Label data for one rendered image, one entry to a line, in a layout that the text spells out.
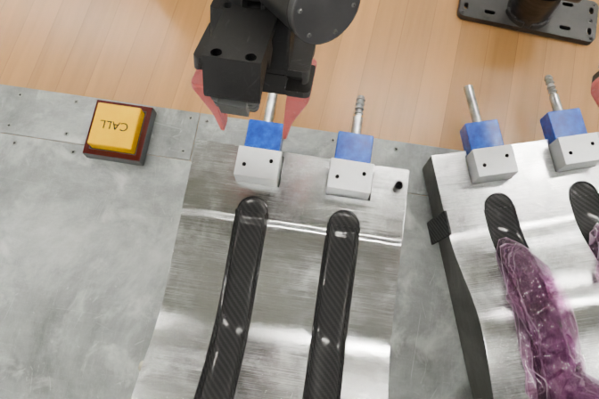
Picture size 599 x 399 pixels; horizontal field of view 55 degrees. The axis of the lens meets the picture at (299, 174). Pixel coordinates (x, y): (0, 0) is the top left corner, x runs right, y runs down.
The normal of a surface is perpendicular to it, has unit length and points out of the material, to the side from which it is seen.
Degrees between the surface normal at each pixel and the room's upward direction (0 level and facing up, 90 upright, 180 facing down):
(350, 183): 0
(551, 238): 22
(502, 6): 0
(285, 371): 27
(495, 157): 0
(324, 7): 67
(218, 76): 60
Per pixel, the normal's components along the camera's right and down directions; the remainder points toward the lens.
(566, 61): 0.00, -0.29
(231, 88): -0.13, 0.68
